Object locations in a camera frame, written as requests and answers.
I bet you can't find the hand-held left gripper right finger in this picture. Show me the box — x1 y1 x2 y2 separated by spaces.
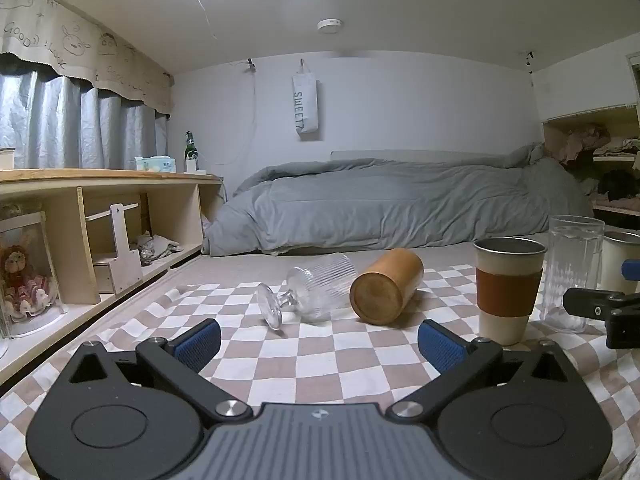
387 320 576 424

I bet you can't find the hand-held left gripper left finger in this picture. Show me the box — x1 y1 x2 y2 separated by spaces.
67 319 254 424

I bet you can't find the wooden cup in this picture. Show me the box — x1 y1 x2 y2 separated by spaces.
350 247 425 324

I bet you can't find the cream steel-rimmed cup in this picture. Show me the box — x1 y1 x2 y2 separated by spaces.
601 231 640 295

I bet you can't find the cream cup brown sleeve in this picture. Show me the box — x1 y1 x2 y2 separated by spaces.
473 237 549 347

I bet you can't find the tall clear glass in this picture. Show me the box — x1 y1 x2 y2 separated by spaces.
539 215 606 335

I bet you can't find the dark clothing pile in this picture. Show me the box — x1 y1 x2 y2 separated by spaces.
595 170 640 207

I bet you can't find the crumpled grey cloth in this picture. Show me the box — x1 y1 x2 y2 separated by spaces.
135 231 184 266

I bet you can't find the wooden stand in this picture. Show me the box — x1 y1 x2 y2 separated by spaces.
85 203 144 295

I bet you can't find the brown checkered cloth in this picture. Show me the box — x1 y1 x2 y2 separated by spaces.
0 260 640 480

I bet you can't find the ribbed glass goblet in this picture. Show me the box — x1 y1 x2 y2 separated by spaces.
256 253 357 331

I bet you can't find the pink clothing pile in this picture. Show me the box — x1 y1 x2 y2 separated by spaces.
557 125 614 164

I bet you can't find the grey duvet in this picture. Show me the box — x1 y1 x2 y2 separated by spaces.
202 142 596 256

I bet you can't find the white wardrobe shelf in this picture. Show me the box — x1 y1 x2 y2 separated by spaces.
530 50 640 233

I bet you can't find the tissue pack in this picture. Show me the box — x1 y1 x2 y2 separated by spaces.
134 156 177 174

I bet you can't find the doll in clear case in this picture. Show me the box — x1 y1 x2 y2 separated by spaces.
0 211 69 339

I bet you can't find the green glass bottle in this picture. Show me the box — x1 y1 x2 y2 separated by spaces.
184 131 199 173

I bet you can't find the wooden shelf unit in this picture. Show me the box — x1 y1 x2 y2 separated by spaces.
0 167 226 386

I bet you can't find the grey curtain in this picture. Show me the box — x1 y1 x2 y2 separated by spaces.
0 67 171 171

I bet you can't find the white hanging bag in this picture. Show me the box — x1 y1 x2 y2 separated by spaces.
291 59 321 142

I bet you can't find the beige printed valance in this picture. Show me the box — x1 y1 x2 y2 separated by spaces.
0 0 174 116

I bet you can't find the white wall cable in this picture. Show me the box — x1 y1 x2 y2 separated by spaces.
212 59 259 167

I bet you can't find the white hanging cord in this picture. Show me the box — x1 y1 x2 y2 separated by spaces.
190 0 219 41

